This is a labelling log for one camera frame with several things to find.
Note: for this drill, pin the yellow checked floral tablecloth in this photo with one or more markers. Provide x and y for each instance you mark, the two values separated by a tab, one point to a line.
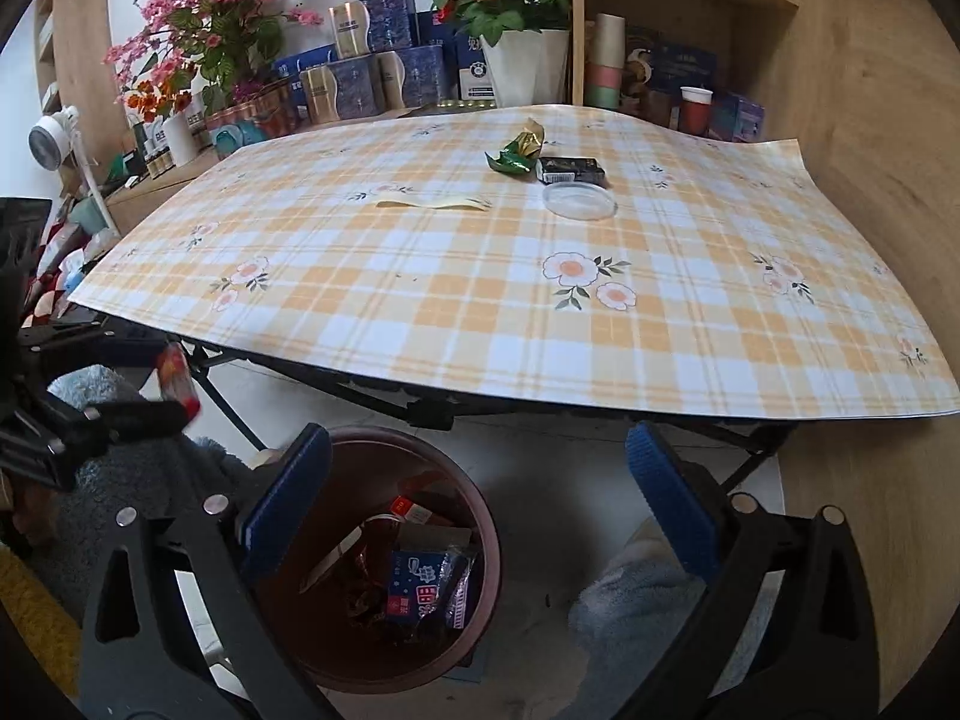
450	300

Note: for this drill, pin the dark blue picture box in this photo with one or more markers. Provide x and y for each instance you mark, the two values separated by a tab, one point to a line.
679	67

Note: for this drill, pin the orange flower bouquet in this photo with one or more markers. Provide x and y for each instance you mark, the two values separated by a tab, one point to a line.
154	99

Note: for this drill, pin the small red packet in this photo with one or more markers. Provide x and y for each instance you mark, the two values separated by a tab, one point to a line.
176	382

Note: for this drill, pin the blue silver gift box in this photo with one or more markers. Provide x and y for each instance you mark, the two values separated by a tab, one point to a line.
375	22
341	90
412	79

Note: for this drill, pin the white desk fan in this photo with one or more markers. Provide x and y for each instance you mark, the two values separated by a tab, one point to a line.
49	139

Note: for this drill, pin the white faceted vase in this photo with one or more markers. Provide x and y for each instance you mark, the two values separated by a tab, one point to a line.
525	67

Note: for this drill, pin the beige slipper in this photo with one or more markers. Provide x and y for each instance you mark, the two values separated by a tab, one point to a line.
264	457

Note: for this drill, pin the scalloped flower basket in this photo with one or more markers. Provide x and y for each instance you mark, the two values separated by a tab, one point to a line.
251	120

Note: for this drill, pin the red foil packet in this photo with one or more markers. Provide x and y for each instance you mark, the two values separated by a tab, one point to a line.
367	600

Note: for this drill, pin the row of small brown bottles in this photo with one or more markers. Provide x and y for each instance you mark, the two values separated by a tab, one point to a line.
161	157

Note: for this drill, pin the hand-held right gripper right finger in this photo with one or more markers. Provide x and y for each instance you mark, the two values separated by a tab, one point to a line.
671	502

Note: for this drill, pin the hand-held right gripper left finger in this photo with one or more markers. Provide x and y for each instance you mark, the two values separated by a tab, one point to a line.
289	499

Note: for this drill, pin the white blue labelled box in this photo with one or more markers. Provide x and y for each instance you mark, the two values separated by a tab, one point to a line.
472	69

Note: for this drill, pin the pink blossom bouquet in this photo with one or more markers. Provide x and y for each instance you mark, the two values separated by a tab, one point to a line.
202	22

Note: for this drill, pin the small blue box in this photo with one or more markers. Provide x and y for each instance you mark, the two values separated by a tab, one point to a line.
739	116

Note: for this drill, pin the red white checked blanket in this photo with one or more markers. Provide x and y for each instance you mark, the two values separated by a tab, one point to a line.
52	262

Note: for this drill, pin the brown plastic bin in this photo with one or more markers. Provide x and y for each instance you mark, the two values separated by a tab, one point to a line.
375	472

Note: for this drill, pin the yellow paper strip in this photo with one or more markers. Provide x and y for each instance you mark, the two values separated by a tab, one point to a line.
431	202

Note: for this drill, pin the green gold foil wrapper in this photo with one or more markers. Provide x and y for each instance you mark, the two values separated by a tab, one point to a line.
517	150

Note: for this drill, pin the clear round lid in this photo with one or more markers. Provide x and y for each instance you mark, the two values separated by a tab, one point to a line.
579	202

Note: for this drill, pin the red cup white lid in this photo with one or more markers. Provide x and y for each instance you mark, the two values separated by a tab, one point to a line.
695	111

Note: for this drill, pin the person's right leg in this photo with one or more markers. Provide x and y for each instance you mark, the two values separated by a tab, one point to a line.
637	615

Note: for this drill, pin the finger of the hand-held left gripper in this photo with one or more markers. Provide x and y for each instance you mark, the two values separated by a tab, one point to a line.
97	340
135	416

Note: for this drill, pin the blue red snack packet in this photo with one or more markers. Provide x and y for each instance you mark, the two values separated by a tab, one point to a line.
420	589

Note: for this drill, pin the small black box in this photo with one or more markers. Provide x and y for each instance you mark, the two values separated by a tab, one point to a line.
570	169

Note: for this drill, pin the blue cardboard carton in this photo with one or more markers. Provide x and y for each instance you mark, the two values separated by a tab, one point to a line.
300	66

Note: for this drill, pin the white slim vase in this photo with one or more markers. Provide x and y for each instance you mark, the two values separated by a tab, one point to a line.
178	139

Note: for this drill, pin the person's leg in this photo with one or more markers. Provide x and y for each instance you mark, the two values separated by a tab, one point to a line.
637	615
172	465

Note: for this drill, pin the person's left forearm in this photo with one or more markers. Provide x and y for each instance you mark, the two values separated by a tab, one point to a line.
30	615

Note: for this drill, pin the stack of pastel cups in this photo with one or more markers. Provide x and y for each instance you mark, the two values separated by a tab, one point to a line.
604	60

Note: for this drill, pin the person's left leg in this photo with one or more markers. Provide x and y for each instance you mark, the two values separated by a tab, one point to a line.
172	465

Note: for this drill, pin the gold tray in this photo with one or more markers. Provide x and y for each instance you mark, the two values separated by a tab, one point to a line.
465	103

